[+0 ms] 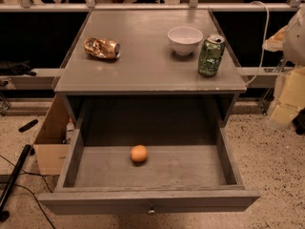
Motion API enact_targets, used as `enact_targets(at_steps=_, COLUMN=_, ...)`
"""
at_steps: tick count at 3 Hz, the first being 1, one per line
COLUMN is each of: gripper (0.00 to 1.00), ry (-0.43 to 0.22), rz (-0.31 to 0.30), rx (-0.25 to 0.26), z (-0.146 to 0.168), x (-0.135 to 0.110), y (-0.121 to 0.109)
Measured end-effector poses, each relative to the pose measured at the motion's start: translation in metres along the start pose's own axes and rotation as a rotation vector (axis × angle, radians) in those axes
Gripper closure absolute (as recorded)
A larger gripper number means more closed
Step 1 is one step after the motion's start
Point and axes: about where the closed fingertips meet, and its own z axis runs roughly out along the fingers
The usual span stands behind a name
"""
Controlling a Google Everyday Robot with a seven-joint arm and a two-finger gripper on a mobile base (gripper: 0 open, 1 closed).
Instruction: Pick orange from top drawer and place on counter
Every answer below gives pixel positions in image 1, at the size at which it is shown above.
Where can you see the crushed gold soda can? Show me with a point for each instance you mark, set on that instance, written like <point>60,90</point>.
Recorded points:
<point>102,48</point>

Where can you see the orange fruit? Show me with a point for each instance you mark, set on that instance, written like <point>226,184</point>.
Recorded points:
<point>139,153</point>

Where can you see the grey wooden cabinet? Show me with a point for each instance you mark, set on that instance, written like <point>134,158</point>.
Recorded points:
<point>147,65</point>

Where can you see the open grey top drawer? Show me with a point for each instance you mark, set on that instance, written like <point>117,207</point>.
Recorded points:
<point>189,168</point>

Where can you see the white ceramic bowl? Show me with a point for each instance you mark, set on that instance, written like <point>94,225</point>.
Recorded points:
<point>184,40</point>

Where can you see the small black floor object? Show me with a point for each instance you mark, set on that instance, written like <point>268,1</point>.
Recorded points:
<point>28,126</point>

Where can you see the black pole on floor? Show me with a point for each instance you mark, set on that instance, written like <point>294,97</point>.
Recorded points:
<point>4,215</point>

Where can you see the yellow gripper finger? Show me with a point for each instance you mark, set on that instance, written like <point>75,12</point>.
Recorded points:
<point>289,98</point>

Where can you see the black object on ledge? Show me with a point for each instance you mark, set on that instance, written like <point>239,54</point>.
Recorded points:
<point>16,68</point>

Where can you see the brown cardboard box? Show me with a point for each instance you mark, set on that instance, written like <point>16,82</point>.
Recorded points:
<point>49,146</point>

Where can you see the green soda can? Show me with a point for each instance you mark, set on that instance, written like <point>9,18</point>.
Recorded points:
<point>210,55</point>

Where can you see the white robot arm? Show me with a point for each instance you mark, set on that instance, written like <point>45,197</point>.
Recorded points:
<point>291,40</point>

